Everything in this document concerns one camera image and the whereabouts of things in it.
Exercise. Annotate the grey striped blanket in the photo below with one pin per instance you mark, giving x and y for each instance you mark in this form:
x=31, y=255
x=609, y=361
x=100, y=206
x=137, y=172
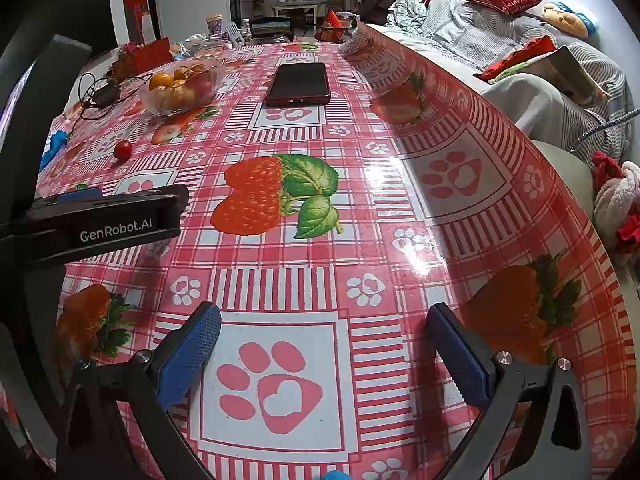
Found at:
x=475, y=30

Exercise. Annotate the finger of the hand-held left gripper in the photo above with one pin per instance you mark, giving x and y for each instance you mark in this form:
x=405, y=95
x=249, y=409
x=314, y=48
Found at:
x=125, y=215

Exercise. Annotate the blue crumpled glove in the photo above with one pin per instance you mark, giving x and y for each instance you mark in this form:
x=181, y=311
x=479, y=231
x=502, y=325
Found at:
x=55, y=147

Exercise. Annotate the red gift box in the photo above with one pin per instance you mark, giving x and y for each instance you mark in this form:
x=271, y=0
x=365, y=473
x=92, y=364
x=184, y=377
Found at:
x=147, y=55

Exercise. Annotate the smartphone in red case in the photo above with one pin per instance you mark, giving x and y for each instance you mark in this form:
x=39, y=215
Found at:
x=297, y=82

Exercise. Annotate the white and red plush toy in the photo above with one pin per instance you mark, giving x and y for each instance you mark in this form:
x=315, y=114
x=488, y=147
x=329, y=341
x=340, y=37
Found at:
x=617, y=200

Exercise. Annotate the white desk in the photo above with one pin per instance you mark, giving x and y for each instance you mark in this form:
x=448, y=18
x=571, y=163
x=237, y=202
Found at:
x=295, y=9

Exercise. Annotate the power adapter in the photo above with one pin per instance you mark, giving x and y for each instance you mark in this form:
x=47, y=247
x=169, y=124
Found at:
x=107, y=95

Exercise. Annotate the clear plastic snack bags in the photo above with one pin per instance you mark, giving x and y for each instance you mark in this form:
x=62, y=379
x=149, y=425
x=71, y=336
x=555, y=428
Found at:
x=200, y=46

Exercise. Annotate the pile of mandarin oranges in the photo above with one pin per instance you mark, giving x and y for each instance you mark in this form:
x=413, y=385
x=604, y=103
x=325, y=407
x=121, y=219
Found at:
x=161, y=81

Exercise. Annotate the yellow plush cushion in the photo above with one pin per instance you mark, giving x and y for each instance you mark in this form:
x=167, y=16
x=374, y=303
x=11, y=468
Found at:
x=567, y=19

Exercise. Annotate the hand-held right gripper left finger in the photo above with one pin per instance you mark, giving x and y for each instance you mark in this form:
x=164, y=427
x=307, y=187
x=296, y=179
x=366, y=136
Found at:
x=192, y=355

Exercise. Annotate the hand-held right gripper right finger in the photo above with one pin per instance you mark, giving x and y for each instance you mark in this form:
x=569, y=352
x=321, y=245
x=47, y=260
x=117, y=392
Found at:
x=457, y=360

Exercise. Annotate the dark clothes pile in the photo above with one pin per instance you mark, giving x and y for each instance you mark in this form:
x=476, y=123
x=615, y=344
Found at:
x=377, y=7

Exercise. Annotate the white green patterned cloth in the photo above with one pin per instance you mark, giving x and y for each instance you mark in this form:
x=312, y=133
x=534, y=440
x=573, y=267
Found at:
x=407, y=15

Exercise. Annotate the open cardboard box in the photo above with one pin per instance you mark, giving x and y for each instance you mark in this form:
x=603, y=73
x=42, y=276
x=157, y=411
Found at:
x=575, y=75

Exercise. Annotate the clear glass bowl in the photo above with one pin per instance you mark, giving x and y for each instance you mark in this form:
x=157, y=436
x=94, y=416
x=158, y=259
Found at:
x=167, y=102

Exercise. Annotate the purple white paper cup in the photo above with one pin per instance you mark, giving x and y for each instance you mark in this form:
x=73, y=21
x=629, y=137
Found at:
x=215, y=26

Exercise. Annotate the red cherry tomato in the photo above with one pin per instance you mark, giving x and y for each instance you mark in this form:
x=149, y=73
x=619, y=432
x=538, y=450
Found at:
x=122, y=151

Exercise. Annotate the red frilled cushion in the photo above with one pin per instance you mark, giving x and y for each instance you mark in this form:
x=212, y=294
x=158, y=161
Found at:
x=520, y=57

